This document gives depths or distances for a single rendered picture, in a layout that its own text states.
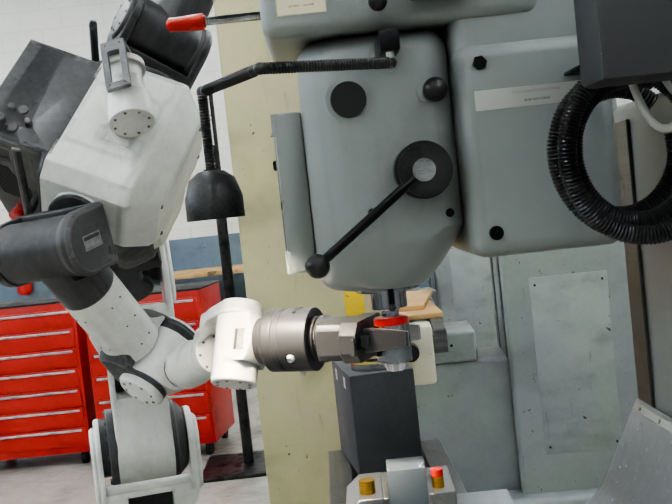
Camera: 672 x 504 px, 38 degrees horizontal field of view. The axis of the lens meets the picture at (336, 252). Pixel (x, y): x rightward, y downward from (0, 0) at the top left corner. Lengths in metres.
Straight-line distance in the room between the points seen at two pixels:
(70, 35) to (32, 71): 9.12
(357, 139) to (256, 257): 1.85
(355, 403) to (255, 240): 1.32
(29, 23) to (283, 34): 9.71
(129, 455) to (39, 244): 0.56
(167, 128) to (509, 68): 0.59
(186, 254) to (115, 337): 8.85
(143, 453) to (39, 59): 0.73
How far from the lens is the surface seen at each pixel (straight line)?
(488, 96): 1.21
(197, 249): 10.38
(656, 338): 1.45
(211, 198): 1.19
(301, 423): 3.10
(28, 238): 1.46
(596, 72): 0.99
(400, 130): 1.21
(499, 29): 1.23
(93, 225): 1.47
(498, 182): 1.20
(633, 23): 0.99
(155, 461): 1.88
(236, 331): 1.37
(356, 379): 1.78
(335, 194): 1.21
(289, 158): 1.28
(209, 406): 5.92
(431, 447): 1.98
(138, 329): 1.57
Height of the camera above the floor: 1.43
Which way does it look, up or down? 3 degrees down
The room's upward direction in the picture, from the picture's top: 6 degrees counter-clockwise
